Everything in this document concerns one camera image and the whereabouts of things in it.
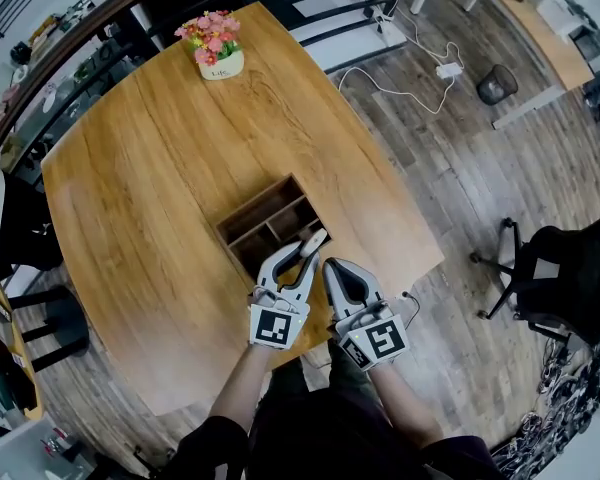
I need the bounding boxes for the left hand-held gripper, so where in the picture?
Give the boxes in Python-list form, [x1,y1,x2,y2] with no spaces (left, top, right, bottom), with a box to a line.
[248,240,323,353]

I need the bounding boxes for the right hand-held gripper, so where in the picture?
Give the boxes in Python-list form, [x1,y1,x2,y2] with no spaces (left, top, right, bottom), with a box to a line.
[321,256,412,373]

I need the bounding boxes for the white oblong plastic device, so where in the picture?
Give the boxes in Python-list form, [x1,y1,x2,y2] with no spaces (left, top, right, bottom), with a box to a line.
[298,227,329,260]

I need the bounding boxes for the brown wooden compartment organizer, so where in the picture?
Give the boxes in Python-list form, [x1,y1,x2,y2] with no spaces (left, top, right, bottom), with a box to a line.
[214,171,335,290]

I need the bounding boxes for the person's right forearm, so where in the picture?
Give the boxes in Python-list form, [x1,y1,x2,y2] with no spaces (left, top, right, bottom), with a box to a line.
[366,358,447,445]

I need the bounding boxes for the person's left forearm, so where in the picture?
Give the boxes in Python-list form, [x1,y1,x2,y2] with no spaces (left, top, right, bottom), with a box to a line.
[208,341,275,430]

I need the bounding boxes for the grey plastic bin with parts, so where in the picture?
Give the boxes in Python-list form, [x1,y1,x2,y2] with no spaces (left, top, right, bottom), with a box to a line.
[0,416,90,480]

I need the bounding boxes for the person's left hand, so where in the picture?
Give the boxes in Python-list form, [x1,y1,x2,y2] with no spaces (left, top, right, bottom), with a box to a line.
[249,285,283,313]

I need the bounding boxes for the person's green trousers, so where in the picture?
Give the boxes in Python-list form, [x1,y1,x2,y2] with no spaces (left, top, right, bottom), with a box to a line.
[268,340,382,412]

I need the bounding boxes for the person's dark purple shirt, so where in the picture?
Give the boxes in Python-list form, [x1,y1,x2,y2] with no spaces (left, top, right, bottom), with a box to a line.
[168,396,502,480]

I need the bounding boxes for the black office chair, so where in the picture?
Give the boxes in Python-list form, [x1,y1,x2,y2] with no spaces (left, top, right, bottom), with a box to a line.
[468,209,600,350]

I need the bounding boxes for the black round stool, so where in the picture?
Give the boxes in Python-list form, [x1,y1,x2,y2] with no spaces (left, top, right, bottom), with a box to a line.
[5,284,91,375]

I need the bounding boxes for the pink flowers in white pot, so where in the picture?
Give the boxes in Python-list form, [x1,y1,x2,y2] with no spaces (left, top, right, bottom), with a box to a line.
[173,9,246,82]

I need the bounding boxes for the black mesh waste bin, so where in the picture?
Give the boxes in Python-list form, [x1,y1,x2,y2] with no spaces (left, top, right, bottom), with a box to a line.
[475,63,520,107]

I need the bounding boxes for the round wooden side table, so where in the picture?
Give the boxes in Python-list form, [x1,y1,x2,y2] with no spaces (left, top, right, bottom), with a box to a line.
[0,271,47,420]

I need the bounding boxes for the wooden desk with white legs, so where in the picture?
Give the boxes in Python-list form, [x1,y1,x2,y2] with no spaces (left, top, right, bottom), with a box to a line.
[408,0,597,130]

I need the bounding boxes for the black power cable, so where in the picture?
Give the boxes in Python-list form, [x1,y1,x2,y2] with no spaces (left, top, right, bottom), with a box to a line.
[388,290,422,330]

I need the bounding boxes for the white power cable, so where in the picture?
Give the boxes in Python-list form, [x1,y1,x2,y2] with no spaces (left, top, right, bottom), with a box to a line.
[336,6,462,117]

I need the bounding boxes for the pile of devices with cables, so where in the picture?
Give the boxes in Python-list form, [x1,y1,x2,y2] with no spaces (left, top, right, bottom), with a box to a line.
[488,317,600,480]

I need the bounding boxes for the white wall power strip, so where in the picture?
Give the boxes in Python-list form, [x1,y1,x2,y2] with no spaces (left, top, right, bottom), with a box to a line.
[373,9,397,35]

